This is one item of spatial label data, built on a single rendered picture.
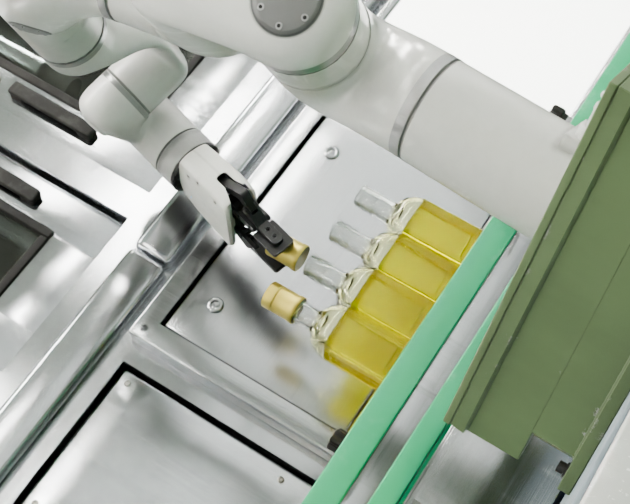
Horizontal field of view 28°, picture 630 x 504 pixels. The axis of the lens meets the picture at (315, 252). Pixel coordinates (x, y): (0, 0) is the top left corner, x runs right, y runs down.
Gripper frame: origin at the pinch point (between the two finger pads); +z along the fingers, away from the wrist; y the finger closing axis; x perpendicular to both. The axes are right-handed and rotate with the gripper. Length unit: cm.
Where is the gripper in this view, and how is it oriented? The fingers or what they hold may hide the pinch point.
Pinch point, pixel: (274, 246)
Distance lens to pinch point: 152.8
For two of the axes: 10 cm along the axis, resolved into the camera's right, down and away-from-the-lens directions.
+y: -0.1, -4.5, -8.9
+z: 6.7, 6.6, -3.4
